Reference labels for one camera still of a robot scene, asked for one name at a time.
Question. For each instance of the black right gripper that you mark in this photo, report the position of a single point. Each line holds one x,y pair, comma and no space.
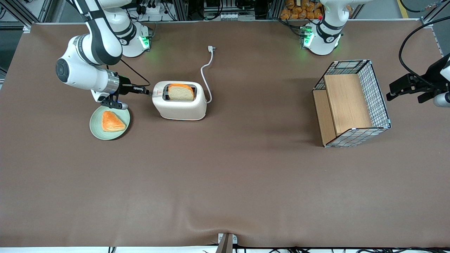
125,88

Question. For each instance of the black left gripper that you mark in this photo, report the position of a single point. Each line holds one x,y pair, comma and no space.
431,76

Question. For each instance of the white two-slot toaster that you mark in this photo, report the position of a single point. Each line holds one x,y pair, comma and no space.
181,109

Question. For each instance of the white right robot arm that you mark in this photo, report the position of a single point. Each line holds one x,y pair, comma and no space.
95,42

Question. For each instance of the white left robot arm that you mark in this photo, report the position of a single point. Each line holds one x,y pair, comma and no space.
323,38

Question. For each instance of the bread slice with orange crust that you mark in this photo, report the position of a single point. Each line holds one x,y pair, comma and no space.
181,93

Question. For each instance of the orange triangular puff pastry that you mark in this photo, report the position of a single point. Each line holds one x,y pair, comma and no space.
111,122

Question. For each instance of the pale green round plate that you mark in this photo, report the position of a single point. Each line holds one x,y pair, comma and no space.
96,124

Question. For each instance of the white power strip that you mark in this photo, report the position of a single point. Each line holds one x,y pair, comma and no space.
153,8

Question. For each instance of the brown table cover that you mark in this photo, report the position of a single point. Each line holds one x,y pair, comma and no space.
225,182

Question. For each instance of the bag of orange bread rolls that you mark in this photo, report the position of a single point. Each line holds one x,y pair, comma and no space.
299,8

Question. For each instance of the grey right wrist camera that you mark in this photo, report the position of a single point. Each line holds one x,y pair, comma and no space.
114,104

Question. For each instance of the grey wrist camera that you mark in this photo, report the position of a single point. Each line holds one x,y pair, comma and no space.
442,100
114,104

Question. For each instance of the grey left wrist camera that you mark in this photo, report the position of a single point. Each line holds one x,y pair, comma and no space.
442,100

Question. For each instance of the aluminium frame profile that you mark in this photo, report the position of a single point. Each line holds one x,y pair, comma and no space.
434,14
21,12

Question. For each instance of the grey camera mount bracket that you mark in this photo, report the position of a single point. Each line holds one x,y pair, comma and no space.
226,242

